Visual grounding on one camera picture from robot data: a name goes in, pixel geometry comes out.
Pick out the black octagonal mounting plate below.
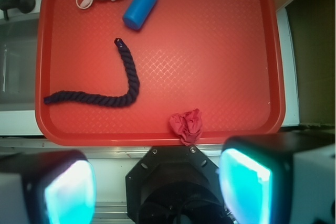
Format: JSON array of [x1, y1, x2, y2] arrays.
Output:
[[125, 146, 233, 223]]

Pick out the stainless steel sink basin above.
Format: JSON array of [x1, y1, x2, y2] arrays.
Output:
[[1, 18, 38, 111]]

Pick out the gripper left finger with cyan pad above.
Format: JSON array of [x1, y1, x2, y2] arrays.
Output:
[[1, 150, 97, 223]]

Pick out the blue plastic bottle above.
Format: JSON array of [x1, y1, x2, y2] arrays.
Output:
[[123, 0, 157, 30]]

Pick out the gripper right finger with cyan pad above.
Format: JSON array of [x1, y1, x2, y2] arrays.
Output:
[[218, 132, 335, 223]]

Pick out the dark purple twisted rope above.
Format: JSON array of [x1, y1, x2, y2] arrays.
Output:
[[43, 38, 140, 108]]

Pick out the red plastic tray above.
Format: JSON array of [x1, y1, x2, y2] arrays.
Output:
[[35, 0, 285, 146]]

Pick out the crumpled red paper ball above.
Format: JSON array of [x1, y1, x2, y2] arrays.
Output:
[[169, 109, 203, 146]]

